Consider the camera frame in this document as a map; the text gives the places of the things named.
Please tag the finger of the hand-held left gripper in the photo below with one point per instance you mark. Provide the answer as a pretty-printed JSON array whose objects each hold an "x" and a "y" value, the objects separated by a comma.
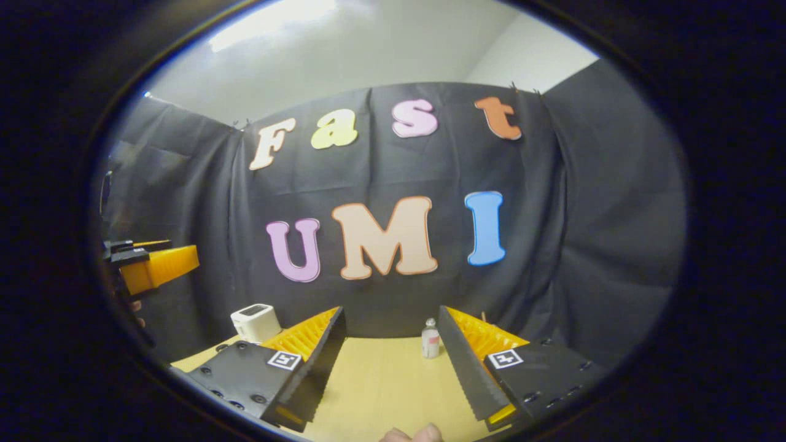
[
  {"x": 126, "y": 247},
  {"x": 166, "y": 267}
]

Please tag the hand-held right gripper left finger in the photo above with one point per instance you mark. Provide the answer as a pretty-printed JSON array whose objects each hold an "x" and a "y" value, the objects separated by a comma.
[{"x": 322, "y": 362}]

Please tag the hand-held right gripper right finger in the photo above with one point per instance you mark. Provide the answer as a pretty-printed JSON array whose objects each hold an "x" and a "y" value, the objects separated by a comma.
[{"x": 466, "y": 368}]

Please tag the small clear bottle red label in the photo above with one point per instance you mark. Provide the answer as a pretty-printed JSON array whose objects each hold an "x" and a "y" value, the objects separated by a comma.
[{"x": 430, "y": 344}]

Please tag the white toaster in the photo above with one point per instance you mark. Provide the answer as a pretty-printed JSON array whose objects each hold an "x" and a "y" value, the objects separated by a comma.
[{"x": 255, "y": 322}]

